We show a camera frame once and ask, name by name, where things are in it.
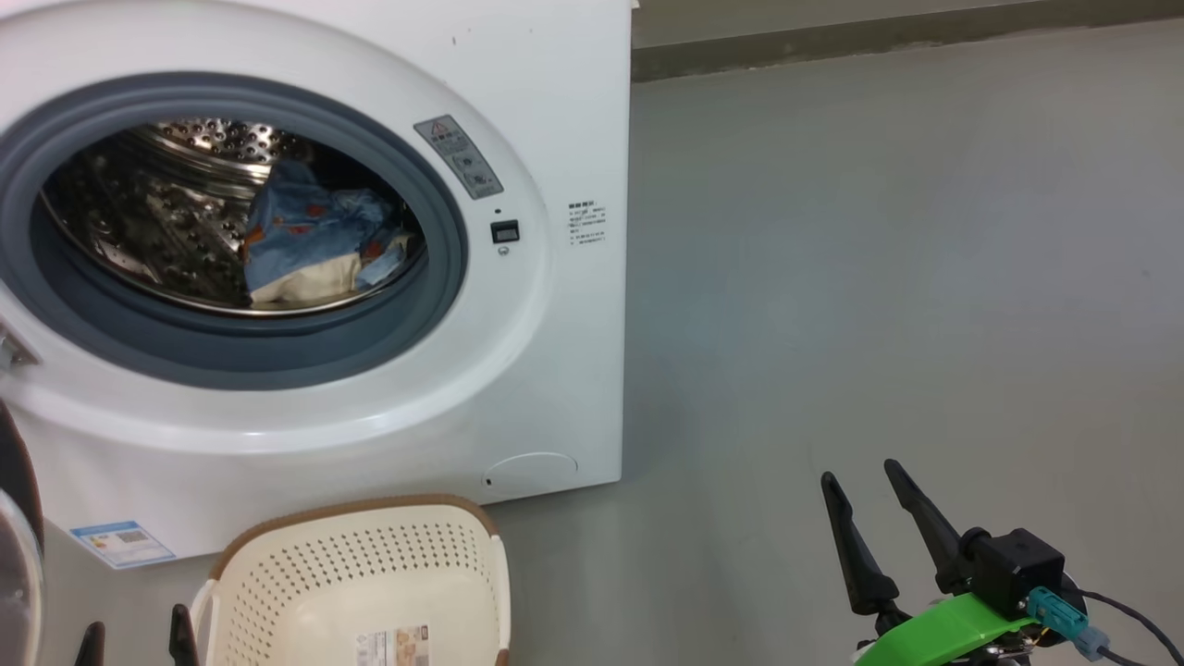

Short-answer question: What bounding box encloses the white front-load washing machine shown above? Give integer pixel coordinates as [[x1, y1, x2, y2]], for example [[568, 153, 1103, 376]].
[[0, 0, 633, 567]]

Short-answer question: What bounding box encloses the blue bear print garment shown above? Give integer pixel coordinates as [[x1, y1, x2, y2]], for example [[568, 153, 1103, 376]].
[[242, 159, 408, 288]]

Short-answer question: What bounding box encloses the white perforated basket brown rim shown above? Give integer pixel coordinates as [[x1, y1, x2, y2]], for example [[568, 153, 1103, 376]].
[[190, 495, 512, 666]]

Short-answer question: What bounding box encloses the small printed text label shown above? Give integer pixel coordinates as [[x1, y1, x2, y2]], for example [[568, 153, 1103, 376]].
[[567, 200, 608, 247]]

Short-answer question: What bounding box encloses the stainless steel washing machine drum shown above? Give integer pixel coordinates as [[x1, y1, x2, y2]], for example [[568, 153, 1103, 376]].
[[37, 117, 428, 317]]

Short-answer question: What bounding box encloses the round drain filter cover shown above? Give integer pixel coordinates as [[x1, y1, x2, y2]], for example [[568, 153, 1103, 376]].
[[483, 451, 579, 494]]

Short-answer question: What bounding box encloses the grey warning sticker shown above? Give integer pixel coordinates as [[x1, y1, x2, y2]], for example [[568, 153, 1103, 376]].
[[413, 115, 505, 201]]

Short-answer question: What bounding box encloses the dark wall skirting board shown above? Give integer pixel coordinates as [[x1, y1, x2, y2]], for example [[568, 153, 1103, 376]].
[[632, 0, 1184, 82]]

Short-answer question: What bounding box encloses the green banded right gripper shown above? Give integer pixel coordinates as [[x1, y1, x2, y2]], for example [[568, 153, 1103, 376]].
[[820, 459, 1055, 666]]

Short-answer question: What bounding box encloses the glass washing machine door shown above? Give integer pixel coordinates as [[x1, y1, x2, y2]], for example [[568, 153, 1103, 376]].
[[0, 398, 45, 666]]

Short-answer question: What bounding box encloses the basket product label sticker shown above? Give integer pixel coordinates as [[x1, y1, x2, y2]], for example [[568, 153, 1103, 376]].
[[356, 624, 431, 666]]

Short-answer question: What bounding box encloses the blue energy label sticker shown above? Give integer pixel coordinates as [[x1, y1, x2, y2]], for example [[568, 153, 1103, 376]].
[[69, 521, 177, 569]]

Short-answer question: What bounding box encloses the teal connector cable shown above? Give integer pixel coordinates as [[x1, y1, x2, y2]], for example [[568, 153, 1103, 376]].
[[1027, 586, 1184, 666]]

